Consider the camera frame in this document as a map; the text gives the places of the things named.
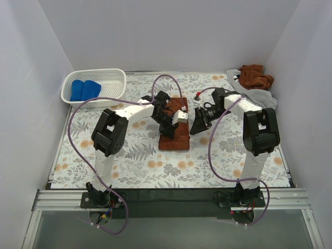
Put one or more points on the grey cloth in corner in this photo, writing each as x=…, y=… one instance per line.
x=260, y=97

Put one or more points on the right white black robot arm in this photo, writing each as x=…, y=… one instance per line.
x=260, y=137

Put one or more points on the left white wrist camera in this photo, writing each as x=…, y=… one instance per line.
x=180, y=116

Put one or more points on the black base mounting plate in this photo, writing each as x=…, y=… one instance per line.
x=171, y=202

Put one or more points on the left blue rolled towel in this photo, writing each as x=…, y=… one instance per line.
x=77, y=89

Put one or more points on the brown towel pile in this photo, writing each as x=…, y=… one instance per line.
x=252, y=77

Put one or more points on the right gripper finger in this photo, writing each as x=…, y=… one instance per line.
x=198, y=126
x=200, y=117

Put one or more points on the blue rolled towel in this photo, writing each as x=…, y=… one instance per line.
x=91, y=89
x=77, y=89

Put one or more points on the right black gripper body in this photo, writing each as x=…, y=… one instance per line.
x=201, y=118

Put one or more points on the aluminium frame rail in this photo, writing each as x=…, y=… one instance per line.
x=68, y=200

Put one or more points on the right blue rolled towel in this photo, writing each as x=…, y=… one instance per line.
x=91, y=89

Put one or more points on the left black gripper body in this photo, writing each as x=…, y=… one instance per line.
x=168, y=125

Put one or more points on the floral patterned table mat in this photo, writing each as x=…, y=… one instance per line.
x=215, y=159

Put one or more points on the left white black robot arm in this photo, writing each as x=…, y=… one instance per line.
x=109, y=137

